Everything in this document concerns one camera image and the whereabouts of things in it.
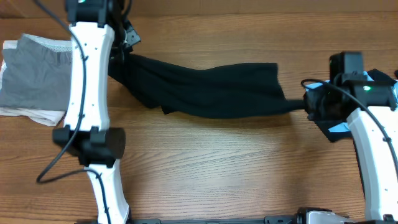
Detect black polo shirt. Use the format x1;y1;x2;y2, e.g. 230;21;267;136
108;54;304;119

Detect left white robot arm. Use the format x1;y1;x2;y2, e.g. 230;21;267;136
53;0;140;223

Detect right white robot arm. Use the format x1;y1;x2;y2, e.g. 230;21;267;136
301;52;397;223

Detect light blue t-shirt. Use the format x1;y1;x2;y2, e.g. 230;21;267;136
301;69;397;142

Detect folded grey shorts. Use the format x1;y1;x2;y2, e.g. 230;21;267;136
1;34;72;111

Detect folded white garment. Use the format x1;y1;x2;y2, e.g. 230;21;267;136
1;40;65;126

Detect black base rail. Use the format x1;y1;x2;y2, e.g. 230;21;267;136
74;215;312;224

